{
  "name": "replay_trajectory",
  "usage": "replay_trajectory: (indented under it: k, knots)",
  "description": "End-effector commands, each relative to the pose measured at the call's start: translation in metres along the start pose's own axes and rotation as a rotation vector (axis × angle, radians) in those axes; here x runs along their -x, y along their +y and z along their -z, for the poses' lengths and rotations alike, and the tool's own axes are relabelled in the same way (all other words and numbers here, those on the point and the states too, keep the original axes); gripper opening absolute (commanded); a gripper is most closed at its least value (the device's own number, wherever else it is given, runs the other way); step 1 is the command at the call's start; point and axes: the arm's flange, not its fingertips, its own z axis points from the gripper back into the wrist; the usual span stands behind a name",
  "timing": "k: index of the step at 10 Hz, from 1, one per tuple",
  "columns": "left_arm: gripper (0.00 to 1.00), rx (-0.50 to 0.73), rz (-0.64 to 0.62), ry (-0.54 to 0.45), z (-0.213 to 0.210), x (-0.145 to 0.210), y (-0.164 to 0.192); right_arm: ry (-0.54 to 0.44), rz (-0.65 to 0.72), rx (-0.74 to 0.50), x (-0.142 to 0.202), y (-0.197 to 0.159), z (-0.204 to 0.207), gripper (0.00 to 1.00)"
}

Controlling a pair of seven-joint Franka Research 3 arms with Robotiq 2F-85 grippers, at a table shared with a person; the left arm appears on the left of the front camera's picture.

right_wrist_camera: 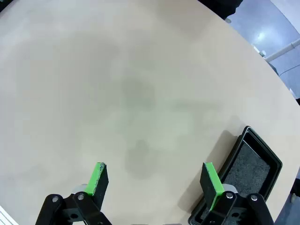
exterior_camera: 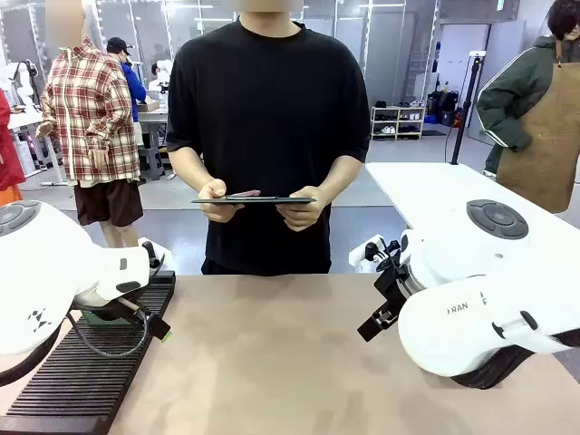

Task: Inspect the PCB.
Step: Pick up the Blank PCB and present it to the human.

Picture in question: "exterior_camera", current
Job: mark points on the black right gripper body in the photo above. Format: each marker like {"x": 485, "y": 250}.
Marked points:
{"x": 393, "y": 285}

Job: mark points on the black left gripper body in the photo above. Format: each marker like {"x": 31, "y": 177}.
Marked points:
{"x": 118, "y": 308}

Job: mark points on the green PCB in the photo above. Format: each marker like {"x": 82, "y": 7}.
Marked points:
{"x": 109, "y": 321}

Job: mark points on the black clipboard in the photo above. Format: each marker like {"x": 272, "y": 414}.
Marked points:
{"x": 258, "y": 200}

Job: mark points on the person's left forearm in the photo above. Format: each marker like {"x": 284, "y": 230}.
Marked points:
{"x": 340, "y": 174}

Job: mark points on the person's right forearm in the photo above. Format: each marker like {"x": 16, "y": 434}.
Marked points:
{"x": 188, "y": 167}

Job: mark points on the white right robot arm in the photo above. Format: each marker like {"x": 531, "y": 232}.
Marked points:
{"x": 453, "y": 326}

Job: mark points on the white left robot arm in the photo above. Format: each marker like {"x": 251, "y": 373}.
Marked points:
{"x": 45, "y": 272}

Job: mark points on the black slotted PCB rack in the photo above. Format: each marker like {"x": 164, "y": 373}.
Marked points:
{"x": 90, "y": 385}

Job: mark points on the person's left hand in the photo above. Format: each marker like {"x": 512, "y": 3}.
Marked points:
{"x": 303, "y": 215}

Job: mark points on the person's right hand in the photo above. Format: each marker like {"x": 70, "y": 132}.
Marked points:
{"x": 215, "y": 210}

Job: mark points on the white table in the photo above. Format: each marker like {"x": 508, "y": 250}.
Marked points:
{"x": 430, "y": 186}

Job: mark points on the grey step stool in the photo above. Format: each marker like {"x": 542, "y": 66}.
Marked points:
{"x": 151, "y": 163}

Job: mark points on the white shoe shelf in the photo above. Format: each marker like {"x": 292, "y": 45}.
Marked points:
{"x": 399, "y": 122}

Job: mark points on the black luggage bag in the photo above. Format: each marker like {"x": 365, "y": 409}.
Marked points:
{"x": 447, "y": 106}

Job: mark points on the mannequin in red and orange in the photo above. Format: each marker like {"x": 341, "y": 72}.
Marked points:
{"x": 6, "y": 154}

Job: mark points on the white desk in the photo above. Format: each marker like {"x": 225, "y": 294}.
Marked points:
{"x": 22, "y": 120}
{"x": 151, "y": 117}

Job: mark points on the mannequin in plaid shirt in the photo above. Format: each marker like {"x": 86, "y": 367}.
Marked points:
{"x": 90, "y": 113}

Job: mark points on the black tripod pole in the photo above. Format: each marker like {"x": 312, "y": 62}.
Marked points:
{"x": 466, "y": 99}

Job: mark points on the open cardboard box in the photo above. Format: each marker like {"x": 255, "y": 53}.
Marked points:
{"x": 147, "y": 106}

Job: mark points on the person in black T-shirt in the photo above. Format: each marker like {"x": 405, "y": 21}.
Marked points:
{"x": 272, "y": 113}

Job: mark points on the person in brown apron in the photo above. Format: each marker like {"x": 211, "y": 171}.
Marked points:
{"x": 521, "y": 104}

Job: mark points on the person with black cap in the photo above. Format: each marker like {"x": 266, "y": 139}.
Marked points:
{"x": 133, "y": 84}

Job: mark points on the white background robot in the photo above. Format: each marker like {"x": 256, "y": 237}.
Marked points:
{"x": 20, "y": 81}
{"x": 161, "y": 74}

